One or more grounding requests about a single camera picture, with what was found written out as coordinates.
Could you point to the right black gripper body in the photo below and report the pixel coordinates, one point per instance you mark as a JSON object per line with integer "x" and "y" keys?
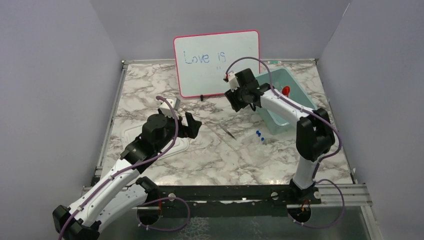
{"x": 237, "y": 98}

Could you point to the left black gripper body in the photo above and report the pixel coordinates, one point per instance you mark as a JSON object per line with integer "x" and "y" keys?
{"x": 181, "y": 128}

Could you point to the teal plastic bin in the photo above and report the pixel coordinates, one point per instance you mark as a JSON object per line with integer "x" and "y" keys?
{"x": 281, "y": 78}

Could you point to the red plastic funnel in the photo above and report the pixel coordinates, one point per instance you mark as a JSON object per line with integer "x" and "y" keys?
{"x": 286, "y": 91}

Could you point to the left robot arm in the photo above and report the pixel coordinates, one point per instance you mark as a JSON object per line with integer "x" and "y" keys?
{"x": 122, "y": 165}

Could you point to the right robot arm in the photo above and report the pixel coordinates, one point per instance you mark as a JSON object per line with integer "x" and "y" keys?
{"x": 314, "y": 133}

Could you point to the green white marker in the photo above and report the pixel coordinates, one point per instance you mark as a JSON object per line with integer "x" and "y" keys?
{"x": 274, "y": 62}

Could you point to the pink framed whiteboard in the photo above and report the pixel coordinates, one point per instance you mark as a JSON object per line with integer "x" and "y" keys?
{"x": 202, "y": 60}

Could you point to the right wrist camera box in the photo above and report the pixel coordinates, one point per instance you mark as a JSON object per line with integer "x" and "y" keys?
{"x": 231, "y": 79}

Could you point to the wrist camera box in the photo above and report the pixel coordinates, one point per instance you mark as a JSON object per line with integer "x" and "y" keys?
{"x": 231, "y": 79}
{"x": 174, "y": 103}

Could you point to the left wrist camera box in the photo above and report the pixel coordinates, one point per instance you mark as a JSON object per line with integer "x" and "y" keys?
{"x": 174, "y": 103}

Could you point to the black front mounting rail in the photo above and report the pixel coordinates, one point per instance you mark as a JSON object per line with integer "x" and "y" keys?
{"x": 154, "y": 203}

